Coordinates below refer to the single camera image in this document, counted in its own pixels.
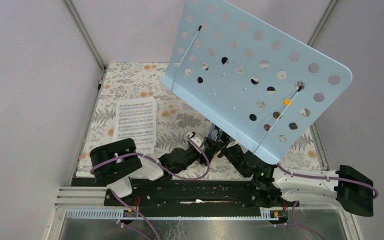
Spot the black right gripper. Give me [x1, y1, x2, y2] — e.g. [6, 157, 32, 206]
[204, 130, 249, 178]

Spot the light blue music stand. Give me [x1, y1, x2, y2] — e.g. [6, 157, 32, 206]
[162, 0, 353, 165]

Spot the sheet music page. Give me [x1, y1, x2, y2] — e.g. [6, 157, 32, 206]
[112, 96, 157, 155]

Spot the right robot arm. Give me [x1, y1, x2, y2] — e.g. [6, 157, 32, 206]
[219, 144, 379, 217]

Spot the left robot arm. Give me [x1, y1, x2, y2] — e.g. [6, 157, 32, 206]
[89, 132, 227, 206]

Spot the floral patterned tablecloth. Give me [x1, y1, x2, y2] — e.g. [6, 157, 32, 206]
[74, 62, 327, 181]

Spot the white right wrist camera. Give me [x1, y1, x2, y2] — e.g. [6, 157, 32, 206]
[226, 140, 238, 148]

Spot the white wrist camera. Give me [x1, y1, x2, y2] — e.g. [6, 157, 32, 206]
[186, 131, 205, 148]
[226, 140, 238, 148]

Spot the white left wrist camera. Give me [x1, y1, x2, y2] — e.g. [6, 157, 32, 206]
[186, 131, 205, 148]

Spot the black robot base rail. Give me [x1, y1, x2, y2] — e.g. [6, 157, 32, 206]
[71, 177, 334, 219]

